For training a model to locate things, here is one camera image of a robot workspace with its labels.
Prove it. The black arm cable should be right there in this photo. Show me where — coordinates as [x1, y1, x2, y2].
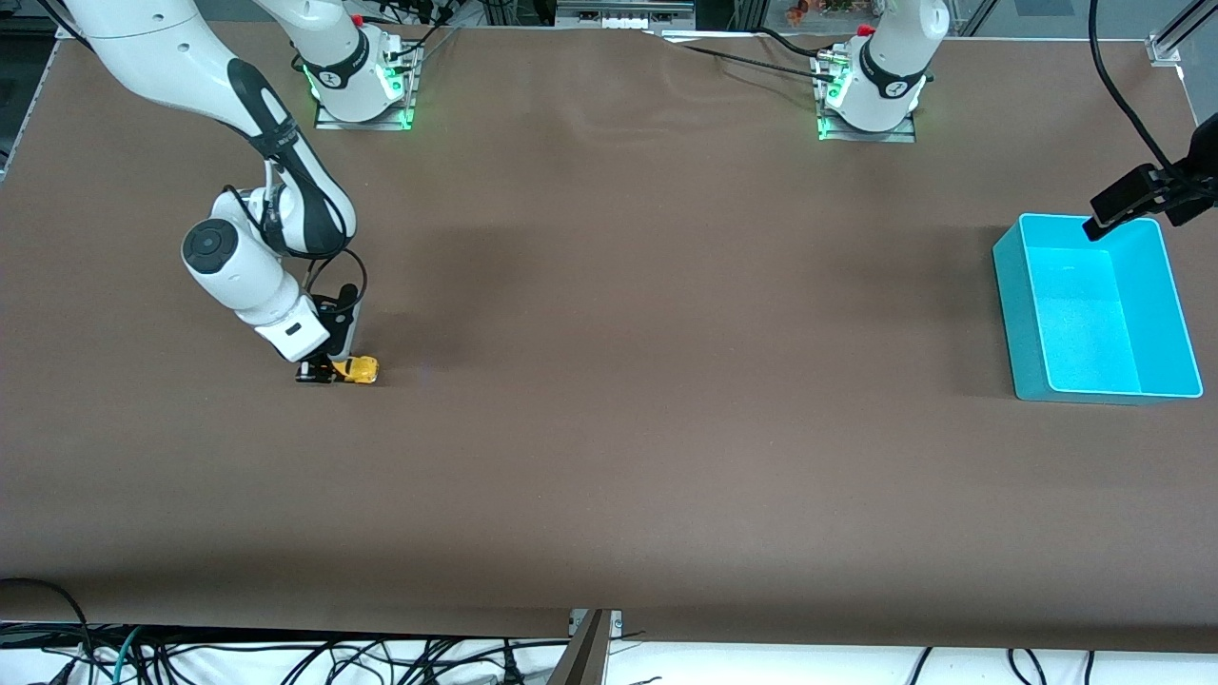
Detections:
[221, 184, 369, 310]
[1088, 0, 1173, 174]

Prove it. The teal floor cable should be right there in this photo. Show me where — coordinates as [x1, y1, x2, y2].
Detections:
[110, 625, 147, 685]

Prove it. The white background device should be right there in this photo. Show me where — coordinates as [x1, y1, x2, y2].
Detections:
[556, 0, 697, 30]

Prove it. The black looped floor cable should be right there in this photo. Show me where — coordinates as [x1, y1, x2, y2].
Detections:
[0, 577, 98, 685]

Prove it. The teal plastic storage bin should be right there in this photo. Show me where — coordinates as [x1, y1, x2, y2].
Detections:
[992, 213, 1205, 406]

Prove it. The black base power cable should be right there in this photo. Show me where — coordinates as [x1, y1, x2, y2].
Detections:
[657, 27, 840, 85]

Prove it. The metal table bracket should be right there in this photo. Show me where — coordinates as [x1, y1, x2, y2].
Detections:
[546, 609, 624, 685]

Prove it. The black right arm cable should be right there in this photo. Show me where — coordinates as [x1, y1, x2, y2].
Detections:
[221, 184, 369, 310]

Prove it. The brown table cover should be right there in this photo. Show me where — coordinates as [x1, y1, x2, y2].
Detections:
[0, 19, 1218, 654]

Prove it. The aluminium frame profile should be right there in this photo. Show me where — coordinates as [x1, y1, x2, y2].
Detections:
[1146, 0, 1218, 67]

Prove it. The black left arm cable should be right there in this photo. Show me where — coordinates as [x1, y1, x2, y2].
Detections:
[1088, 0, 1173, 174]

